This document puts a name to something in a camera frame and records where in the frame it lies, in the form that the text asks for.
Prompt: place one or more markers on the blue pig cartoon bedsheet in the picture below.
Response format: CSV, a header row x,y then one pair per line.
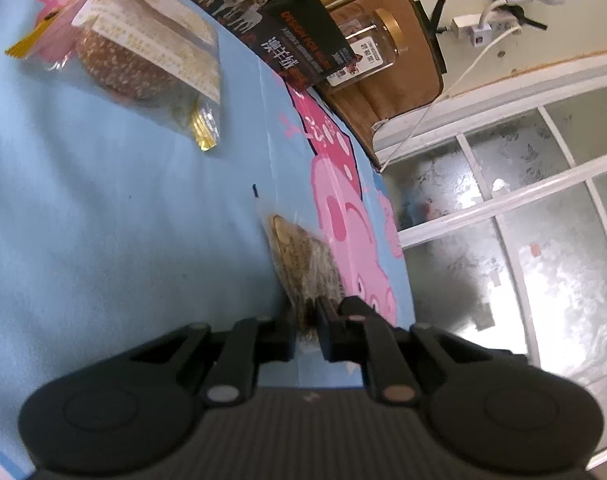
x,y
115,230

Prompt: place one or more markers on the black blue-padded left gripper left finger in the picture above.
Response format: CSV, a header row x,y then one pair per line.
x,y
255,340

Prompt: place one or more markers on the white framed frosted window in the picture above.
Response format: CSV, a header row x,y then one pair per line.
x,y
500,200

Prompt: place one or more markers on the brown seat cushion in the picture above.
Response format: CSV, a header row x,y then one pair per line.
x,y
413,80

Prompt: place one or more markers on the nut brittle clear packet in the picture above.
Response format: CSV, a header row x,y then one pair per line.
x,y
304,263

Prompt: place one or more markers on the sesame cake clear packet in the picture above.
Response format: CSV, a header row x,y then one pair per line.
x,y
159,57

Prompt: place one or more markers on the black sheep wool box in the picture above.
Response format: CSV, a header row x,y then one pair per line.
x,y
298,39

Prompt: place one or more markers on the white power strip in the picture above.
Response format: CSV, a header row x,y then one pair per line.
x,y
480,35

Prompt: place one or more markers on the almond jar gold lid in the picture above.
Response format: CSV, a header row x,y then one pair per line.
x,y
376,40

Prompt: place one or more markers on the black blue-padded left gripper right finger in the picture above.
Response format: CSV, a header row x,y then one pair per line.
x,y
341,325

